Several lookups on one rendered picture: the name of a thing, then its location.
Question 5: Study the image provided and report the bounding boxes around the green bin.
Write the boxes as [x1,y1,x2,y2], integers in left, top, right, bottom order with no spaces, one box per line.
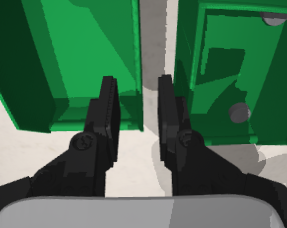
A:
[0,0,144,133]
[173,0,287,146]

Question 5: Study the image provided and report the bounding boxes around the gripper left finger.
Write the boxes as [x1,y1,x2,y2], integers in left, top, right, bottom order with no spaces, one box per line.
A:
[0,76,121,211]

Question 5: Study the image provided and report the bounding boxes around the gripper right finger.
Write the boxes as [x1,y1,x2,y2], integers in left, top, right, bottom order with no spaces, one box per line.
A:
[157,74,287,228]

